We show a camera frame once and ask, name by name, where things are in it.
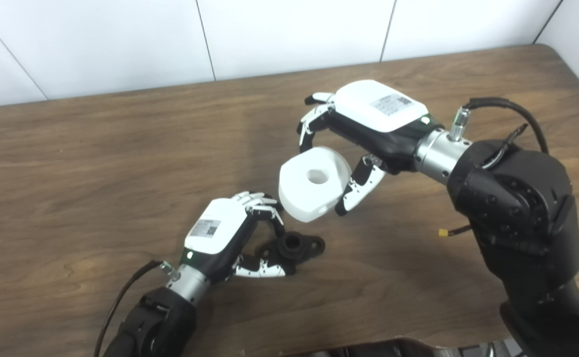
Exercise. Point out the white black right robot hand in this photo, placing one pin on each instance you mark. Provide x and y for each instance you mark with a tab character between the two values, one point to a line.
378	111

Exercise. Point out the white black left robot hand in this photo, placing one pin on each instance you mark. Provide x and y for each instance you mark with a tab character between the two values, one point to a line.
215	228

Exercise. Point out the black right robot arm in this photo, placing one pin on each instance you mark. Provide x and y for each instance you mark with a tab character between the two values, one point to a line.
522	213

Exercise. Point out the black flanged holder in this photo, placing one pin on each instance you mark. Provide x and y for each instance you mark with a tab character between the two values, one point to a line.
299	245

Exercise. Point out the round white piece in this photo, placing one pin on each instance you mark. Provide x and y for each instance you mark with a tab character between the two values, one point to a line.
304	196

